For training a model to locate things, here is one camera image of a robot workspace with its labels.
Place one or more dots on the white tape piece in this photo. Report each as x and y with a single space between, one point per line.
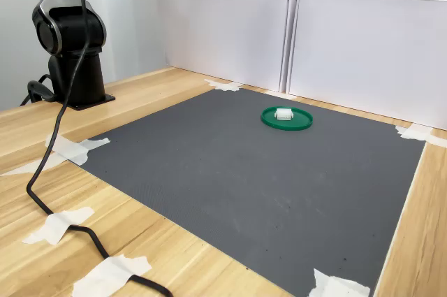
108 274
415 134
57 223
77 148
335 284
24 167
223 85

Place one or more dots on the dark grey mat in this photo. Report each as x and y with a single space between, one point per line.
244 188

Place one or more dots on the small white plastic terminal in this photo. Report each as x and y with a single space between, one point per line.
283 114

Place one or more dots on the round green lid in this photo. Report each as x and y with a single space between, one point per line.
300 123

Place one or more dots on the white partition panel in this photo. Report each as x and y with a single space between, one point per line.
366 59
227 38

